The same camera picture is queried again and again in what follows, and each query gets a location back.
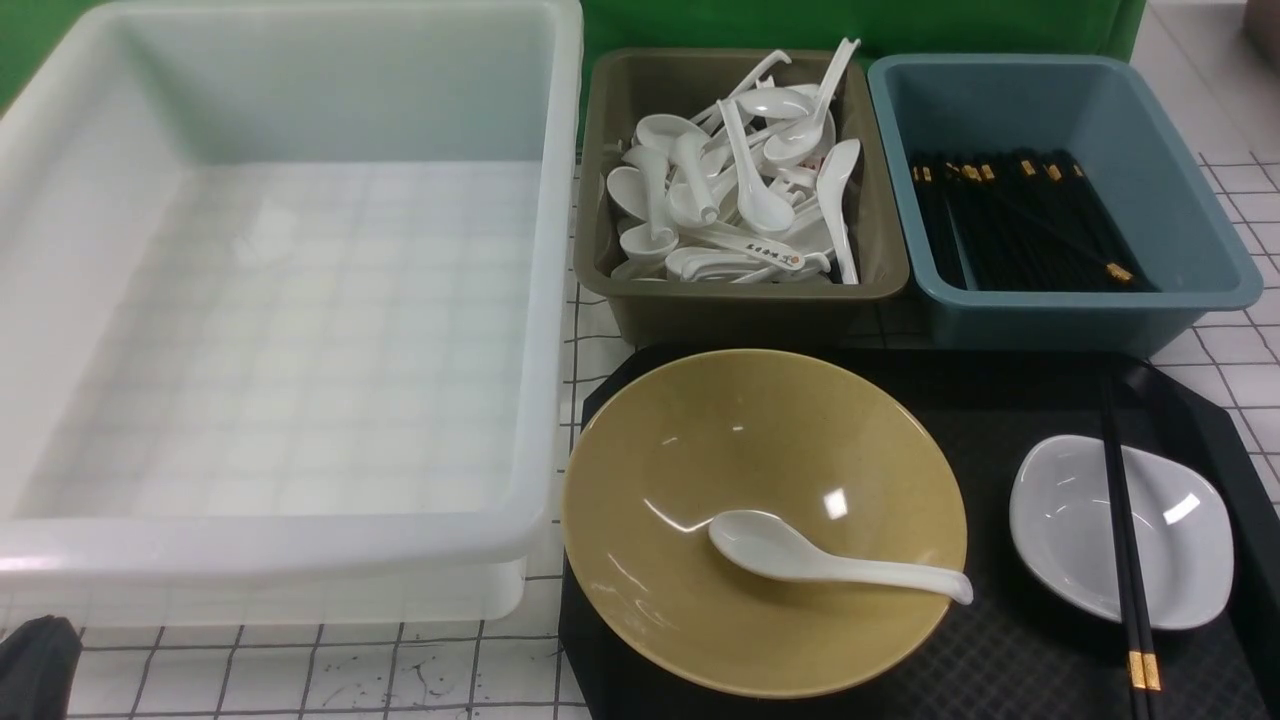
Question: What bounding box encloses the white ceramic soup spoon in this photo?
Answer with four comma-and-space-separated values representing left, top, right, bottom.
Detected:
708, 510, 975, 605

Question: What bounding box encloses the tan noodle bowl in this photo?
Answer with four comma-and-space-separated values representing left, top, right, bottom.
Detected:
561, 348, 968, 700

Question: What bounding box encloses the small white sauce dish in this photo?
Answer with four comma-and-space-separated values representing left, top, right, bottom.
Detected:
1009, 436, 1235, 632

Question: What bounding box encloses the black chopstick gold tip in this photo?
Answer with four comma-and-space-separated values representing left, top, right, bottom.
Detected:
1098, 375, 1149, 719
1103, 374, 1162, 719

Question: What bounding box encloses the olive brown spoon bin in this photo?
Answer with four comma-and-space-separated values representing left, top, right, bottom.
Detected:
573, 47, 910, 346

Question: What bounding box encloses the white spoon centre bin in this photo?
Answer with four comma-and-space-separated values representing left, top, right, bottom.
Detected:
716, 99, 795, 234

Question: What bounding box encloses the white spoon bin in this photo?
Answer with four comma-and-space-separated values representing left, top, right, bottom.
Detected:
763, 38, 861, 168
815, 138, 861, 284
716, 99, 795, 234

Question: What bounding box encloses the white spoon top right bin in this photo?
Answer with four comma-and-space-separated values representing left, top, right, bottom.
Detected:
763, 38, 861, 168

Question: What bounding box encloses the large translucent white plastic tub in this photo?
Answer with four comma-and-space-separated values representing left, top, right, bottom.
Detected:
1, 1, 582, 628

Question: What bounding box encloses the black chopsticks pile in bin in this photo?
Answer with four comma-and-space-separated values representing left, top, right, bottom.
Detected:
909, 149, 1158, 293

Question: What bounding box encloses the blue chopstick bin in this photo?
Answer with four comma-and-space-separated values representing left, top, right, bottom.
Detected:
868, 54, 1263, 357

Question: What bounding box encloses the black plastic serving tray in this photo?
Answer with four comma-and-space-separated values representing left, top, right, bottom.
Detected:
559, 346, 1277, 719

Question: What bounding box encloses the dark object bottom left corner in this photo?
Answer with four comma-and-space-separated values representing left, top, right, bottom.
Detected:
1, 615, 83, 719

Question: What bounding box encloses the white spoon with printed handle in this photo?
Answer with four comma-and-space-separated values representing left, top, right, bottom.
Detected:
680, 227, 805, 272

